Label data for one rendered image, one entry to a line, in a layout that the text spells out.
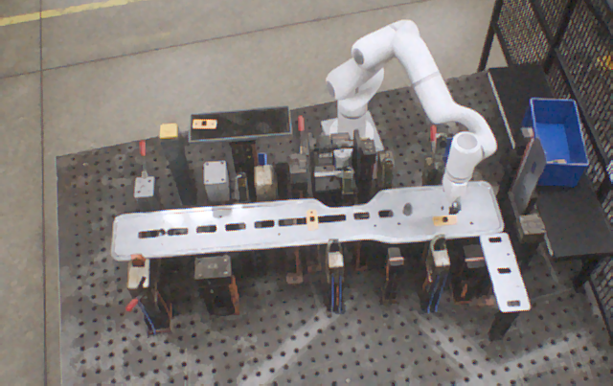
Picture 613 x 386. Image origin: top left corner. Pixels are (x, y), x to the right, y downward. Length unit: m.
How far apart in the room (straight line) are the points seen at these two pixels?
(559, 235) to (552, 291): 0.34
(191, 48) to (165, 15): 0.39
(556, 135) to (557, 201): 0.30
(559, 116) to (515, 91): 0.22
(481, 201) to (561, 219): 0.28
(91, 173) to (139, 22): 1.94
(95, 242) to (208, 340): 0.65
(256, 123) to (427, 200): 0.68
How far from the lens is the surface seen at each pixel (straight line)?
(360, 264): 2.54
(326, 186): 2.45
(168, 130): 2.43
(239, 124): 2.41
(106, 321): 2.60
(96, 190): 2.93
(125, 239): 2.39
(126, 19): 4.78
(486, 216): 2.41
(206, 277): 2.22
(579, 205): 2.49
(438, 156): 2.38
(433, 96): 2.01
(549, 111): 2.65
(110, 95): 4.29
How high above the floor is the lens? 2.97
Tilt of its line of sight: 54 degrees down
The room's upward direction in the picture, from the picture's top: 2 degrees counter-clockwise
